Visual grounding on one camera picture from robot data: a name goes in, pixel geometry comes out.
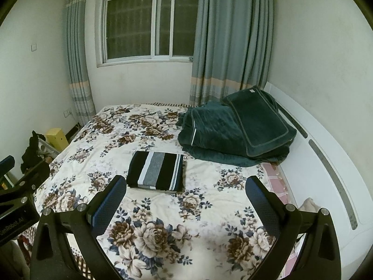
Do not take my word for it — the floral bedsheet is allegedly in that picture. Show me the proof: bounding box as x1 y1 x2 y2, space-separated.
17 103 295 280

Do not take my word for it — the beige cloth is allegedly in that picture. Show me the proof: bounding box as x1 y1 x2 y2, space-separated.
299 198 318 211

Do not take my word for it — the grey-blue striped curtain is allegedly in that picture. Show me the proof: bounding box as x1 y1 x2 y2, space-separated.
189 0 275 107
65 0 97 126

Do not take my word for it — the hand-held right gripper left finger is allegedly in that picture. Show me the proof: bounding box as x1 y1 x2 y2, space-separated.
30 175 128 280

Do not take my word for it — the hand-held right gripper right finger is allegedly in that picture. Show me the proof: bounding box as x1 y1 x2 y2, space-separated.
245 176 342 280

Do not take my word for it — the black cloth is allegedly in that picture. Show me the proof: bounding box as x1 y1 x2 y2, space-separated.
21 131 47 173

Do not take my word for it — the window with white frame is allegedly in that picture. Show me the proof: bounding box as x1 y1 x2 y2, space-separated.
95 0 202 67

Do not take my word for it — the dark green blanket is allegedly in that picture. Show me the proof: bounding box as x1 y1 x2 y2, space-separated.
177 85 298 168

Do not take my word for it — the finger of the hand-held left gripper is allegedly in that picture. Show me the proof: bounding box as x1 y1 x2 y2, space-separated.
0 161 51 208
0 155 16 181

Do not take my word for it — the white headboard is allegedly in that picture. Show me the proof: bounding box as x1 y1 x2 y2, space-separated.
262 81 371 270

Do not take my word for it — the yellow box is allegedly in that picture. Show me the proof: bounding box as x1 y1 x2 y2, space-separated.
45 127 70 152

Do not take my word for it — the metal frame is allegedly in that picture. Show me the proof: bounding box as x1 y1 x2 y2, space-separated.
37 139 60 156

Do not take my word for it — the black striped knit garment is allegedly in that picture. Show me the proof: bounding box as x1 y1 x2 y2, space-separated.
126 151 186 193

